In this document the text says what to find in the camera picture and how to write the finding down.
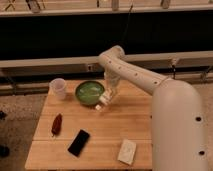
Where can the white labelled plastic bottle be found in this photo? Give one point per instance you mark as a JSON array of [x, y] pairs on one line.
[[104, 100]]

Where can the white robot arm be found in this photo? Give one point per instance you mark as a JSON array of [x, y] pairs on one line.
[[177, 114]]

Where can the translucent plastic cup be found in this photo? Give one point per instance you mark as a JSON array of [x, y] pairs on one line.
[[58, 86]]

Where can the white wall outlet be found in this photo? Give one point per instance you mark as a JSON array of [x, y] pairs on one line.
[[90, 68]]

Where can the green ceramic bowl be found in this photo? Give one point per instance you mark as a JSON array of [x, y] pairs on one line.
[[89, 92]]

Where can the wooden folding table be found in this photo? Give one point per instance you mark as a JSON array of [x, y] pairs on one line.
[[127, 117]]

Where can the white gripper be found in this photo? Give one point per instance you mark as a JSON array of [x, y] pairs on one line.
[[112, 81]]

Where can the black smartphone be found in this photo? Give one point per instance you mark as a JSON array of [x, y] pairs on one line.
[[79, 143]]

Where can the red chili pepper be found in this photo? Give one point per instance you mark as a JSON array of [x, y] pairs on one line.
[[56, 126]]

